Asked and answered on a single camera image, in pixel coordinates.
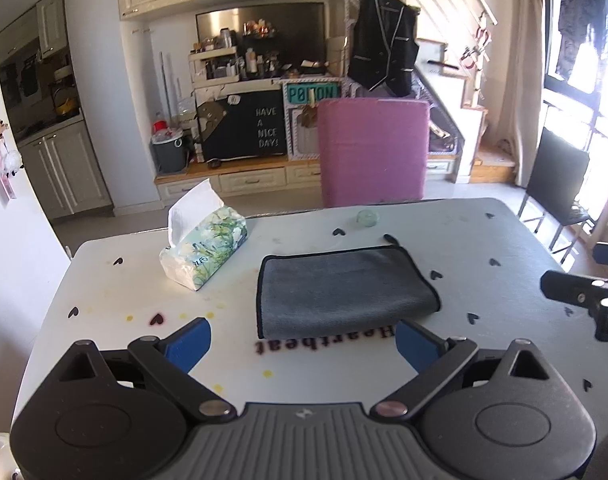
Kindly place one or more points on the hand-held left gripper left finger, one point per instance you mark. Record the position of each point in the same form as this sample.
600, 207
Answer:
189, 344

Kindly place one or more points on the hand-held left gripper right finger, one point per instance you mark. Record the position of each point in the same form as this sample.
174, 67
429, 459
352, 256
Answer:
413, 347

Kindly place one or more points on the grey towel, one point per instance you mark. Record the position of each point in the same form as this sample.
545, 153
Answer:
344, 290

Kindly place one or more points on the black chair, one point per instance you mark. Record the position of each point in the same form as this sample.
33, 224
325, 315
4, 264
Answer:
556, 180

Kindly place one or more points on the floral tissue pack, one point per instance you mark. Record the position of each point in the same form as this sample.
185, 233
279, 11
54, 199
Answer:
208, 245

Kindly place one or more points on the small clear cap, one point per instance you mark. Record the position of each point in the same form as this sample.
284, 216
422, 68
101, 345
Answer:
367, 217

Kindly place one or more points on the low cream drawer cabinet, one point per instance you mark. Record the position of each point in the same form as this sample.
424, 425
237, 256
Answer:
249, 180

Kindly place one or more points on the grey trash bin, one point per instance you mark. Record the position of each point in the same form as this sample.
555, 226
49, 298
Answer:
169, 152

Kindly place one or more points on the pink chair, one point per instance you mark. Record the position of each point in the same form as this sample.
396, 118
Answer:
371, 152

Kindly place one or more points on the beige curtain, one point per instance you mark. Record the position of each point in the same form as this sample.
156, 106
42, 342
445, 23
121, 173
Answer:
521, 70

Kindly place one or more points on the white staircase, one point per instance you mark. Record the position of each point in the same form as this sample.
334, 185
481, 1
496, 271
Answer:
456, 105

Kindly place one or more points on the cream kitchen base cabinet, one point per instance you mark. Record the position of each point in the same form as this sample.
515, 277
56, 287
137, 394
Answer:
63, 170

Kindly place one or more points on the black lettered board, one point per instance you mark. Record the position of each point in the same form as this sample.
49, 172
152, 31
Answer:
254, 127

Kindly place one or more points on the dark hanging garment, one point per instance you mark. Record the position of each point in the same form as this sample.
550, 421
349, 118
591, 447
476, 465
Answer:
579, 15

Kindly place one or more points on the white plush toy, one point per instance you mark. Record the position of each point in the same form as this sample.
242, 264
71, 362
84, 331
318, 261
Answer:
12, 160

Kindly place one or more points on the teal sign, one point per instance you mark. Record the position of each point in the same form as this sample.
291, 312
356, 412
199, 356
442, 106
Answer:
296, 94

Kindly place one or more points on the white shelf organizer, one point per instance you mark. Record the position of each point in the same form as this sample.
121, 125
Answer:
211, 67

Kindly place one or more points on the black jacket with white trim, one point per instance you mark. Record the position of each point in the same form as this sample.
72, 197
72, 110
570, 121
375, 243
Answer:
381, 45

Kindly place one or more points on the white patterned frame box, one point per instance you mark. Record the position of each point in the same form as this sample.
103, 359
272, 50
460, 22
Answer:
304, 135

